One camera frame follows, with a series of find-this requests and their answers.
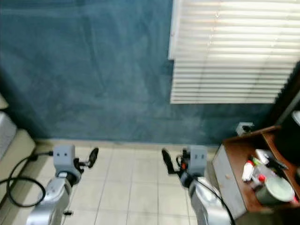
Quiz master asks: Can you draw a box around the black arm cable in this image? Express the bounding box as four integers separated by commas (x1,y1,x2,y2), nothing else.
0,150,55,208
192,173,237,225

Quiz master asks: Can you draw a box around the black monitor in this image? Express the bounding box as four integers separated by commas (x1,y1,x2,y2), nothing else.
273,70,300,165

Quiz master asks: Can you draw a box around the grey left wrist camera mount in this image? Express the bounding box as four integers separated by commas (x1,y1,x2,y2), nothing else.
52,144,76,174

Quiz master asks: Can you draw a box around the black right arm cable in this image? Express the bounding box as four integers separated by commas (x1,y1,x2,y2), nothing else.
192,173,237,225

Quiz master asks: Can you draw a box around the white window blind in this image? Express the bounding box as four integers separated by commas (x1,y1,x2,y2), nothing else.
168,0,300,105

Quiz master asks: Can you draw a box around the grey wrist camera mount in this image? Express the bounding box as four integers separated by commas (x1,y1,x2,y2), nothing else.
188,145,209,173
52,144,76,174

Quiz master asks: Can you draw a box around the round metal tin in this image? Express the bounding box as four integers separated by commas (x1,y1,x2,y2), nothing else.
260,176,299,207

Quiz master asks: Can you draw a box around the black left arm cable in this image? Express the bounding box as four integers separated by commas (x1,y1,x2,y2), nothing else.
0,150,55,208

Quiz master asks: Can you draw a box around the brown wooden desk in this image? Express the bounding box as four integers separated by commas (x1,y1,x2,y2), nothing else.
212,125,300,217

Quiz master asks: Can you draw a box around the clear bottle with red cap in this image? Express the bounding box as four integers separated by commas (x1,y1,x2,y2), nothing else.
253,172,268,191

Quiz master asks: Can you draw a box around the white bottle with red cap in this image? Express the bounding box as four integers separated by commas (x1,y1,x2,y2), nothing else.
242,160,255,182

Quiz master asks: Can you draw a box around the white remote control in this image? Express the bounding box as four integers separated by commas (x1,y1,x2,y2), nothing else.
254,149,271,165

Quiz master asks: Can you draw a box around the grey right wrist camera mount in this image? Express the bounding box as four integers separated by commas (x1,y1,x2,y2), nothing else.
188,145,209,173

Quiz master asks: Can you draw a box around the mattress with white patterned sheet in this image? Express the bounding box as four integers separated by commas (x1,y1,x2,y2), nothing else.
0,111,18,159

